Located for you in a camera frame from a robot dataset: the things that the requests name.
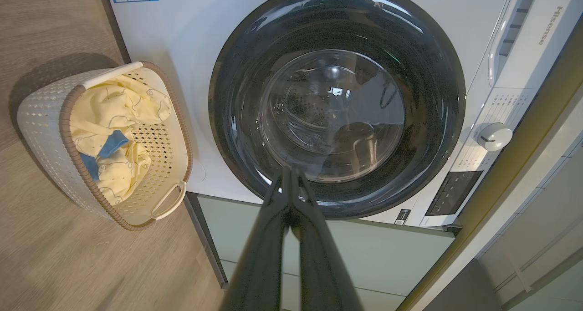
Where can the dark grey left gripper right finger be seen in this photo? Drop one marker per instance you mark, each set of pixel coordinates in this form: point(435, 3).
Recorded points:
point(319, 265)

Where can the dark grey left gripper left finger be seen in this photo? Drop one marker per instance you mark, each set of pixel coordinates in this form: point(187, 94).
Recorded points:
point(262, 256)

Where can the washing machine glass door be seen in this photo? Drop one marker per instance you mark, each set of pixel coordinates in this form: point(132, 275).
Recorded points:
point(237, 97)

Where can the yellow garment with blue trim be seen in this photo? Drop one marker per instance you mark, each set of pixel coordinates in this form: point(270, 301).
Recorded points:
point(123, 170)

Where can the pale yellow printed garment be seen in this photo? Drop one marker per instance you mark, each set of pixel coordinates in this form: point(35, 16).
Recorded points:
point(114, 106)

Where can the black energy label sticker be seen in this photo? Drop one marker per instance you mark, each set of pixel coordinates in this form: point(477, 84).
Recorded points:
point(402, 216)

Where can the steel washer drum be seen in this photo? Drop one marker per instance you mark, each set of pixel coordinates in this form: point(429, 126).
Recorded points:
point(309, 110)

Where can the black washer display panel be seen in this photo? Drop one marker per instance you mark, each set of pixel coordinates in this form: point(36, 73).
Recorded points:
point(455, 192)

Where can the white washer control knob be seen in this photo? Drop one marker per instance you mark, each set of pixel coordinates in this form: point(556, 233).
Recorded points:
point(495, 136)

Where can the white front-load washing machine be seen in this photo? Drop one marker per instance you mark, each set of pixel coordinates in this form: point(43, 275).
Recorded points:
point(182, 38)

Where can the dark cabinet kick plate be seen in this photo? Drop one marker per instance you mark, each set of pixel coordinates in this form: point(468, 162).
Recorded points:
point(205, 238)

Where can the pale green cabinet panel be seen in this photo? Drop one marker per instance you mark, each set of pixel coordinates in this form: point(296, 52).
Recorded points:
point(387, 256)

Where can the light countertop with olive edge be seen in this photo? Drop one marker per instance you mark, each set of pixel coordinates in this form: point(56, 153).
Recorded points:
point(510, 183)

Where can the cream perforated laundry basket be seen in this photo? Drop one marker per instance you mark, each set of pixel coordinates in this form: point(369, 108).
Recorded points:
point(45, 133)

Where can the white detergent drawer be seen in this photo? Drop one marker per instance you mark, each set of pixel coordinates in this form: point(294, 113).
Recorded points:
point(510, 28)

